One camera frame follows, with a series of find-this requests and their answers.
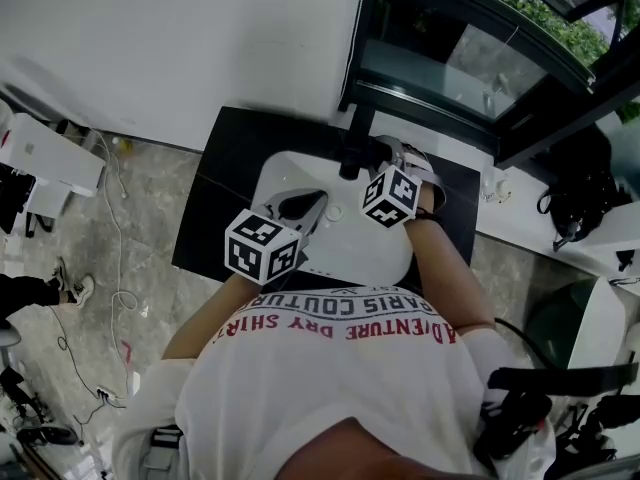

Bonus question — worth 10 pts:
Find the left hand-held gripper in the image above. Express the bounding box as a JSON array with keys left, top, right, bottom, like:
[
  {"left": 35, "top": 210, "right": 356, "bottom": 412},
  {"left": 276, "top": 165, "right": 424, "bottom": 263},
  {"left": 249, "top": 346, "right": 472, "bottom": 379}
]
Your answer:
[{"left": 224, "top": 188, "right": 331, "bottom": 287}]

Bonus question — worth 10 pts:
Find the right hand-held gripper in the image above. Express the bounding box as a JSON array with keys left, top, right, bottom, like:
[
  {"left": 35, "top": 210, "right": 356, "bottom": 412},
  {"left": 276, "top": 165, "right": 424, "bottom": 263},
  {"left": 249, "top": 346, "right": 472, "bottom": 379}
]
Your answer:
[{"left": 359, "top": 134, "right": 447, "bottom": 231}]

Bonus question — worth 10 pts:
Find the black faucet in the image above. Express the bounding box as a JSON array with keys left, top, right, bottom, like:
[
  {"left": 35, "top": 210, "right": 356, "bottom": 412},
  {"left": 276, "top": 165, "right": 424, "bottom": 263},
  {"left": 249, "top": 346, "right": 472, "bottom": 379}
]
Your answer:
[{"left": 338, "top": 105, "right": 376, "bottom": 180}]

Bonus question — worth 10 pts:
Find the person's left forearm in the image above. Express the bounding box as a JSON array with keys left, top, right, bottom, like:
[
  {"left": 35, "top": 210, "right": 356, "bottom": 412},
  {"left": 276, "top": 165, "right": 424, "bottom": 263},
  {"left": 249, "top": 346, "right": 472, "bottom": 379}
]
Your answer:
[{"left": 160, "top": 272, "right": 262, "bottom": 362}]

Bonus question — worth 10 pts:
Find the person's right forearm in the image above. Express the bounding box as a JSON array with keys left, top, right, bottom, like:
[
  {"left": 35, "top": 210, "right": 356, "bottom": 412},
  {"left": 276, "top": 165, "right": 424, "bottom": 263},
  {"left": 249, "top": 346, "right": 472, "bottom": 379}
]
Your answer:
[{"left": 402, "top": 206, "right": 496, "bottom": 332}]

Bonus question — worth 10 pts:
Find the white sink basin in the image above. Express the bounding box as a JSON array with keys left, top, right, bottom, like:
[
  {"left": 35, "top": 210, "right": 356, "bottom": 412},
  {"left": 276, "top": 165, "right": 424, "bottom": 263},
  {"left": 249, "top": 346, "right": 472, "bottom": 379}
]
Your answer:
[{"left": 249, "top": 150, "right": 416, "bottom": 289}]

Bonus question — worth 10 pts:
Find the black wristband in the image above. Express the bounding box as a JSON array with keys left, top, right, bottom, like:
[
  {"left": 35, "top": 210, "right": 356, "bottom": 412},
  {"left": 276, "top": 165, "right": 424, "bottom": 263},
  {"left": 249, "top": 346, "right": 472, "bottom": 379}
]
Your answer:
[{"left": 413, "top": 206, "right": 445, "bottom": 228}]

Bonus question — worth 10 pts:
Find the dark wooden vanity cabinet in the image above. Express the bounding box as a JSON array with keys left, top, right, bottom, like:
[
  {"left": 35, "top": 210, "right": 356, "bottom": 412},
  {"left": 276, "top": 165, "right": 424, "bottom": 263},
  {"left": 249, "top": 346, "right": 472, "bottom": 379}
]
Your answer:
[{"left": 171, "top": 105, "right": 482, "bottom": 295}]

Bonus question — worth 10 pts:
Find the white printed t-shirt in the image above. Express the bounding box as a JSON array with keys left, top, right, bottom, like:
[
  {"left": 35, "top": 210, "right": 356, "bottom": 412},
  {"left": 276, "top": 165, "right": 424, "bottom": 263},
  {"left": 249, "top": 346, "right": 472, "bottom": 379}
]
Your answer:
[{"left": 112, "top": 285, "right": 559, "bottom": 480}]

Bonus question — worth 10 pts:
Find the black backpack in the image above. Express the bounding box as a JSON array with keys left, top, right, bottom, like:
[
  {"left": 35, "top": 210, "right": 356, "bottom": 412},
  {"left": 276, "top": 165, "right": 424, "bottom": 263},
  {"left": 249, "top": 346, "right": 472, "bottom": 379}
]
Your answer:
[{"left": 537, "top": 122, "right": 632, "bottom": 252}]

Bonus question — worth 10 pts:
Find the green and white bathtub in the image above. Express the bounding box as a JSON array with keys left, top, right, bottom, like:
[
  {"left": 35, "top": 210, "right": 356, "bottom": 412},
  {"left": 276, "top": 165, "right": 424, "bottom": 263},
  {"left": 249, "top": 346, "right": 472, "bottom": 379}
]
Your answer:
[{"left": 524, "top": 275, "right": 640, "bottom": 369}]

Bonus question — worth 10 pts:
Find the white water dispenser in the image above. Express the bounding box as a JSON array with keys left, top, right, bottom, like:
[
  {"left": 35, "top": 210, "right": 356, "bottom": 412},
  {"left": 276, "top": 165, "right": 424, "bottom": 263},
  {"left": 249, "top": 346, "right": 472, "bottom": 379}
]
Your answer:
[{"left": 0, "top": 112, "right": 108, "bottom": 219}]

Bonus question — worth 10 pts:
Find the black body-worn rig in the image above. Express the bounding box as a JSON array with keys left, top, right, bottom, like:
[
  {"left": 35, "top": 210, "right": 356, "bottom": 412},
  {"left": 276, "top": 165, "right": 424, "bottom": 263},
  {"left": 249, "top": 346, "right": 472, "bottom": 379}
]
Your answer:
[{"left": 472, "top": 320, "right": 640, "bottom": 480}]

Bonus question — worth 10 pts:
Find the black headset device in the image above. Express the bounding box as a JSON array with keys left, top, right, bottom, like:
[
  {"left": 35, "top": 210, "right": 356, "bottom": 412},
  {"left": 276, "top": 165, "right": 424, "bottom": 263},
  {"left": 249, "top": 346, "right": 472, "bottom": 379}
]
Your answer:
[{"left": 17, "top": 423, "right": 80, "bottom": 448}]

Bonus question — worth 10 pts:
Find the black window frame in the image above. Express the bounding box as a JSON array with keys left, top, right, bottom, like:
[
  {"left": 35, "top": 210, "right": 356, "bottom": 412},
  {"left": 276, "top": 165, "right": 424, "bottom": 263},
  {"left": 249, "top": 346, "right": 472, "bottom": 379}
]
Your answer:
[{"left": 338, "top": 0, "right": 640, "bottom": 170}]

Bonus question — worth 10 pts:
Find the white cable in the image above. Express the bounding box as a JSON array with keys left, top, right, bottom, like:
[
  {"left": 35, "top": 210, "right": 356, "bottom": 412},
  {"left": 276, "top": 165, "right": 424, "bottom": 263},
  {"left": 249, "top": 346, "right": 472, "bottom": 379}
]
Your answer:
[{"left": 92, "top": 132, "right": 139, "bottom": 314}]

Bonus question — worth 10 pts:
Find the grey shoulder strap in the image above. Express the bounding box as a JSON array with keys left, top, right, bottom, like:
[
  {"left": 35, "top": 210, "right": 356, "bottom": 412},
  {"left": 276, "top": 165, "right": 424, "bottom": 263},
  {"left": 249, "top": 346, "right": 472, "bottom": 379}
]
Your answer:
[{"left": 142, "top": 425, "right": 184, "bottom": 475}]

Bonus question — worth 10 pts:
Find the black cable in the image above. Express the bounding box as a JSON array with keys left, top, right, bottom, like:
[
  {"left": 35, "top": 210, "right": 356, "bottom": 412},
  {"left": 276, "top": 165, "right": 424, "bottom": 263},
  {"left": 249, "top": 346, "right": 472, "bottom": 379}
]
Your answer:
[{"left": 48, "top": 307, "right": 127, "bottom": 427}]

